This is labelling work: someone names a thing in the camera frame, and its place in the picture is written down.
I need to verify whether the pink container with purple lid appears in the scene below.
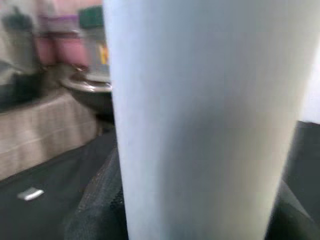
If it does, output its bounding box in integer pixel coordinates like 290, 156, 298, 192
37, 14, 90, 68

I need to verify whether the black tablecloth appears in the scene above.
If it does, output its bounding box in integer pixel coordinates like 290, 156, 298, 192
0, 119, 320, 240

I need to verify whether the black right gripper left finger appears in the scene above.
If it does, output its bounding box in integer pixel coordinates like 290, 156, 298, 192
63, 147, 129, 240

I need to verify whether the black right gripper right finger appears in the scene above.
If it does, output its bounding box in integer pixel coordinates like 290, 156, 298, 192
266, 179, 320, 240

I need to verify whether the clear plastic container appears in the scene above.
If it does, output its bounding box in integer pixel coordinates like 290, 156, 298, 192
82, 24, 111, 76

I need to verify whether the beige cloth covered bench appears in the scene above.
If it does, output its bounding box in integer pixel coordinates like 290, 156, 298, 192
0, 89, 98, 181

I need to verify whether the black wok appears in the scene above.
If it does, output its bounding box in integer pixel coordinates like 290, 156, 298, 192
61, 67, 115, 118

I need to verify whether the white plastic table leg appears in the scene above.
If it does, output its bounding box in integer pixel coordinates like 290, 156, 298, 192
102, 0, 320, 240

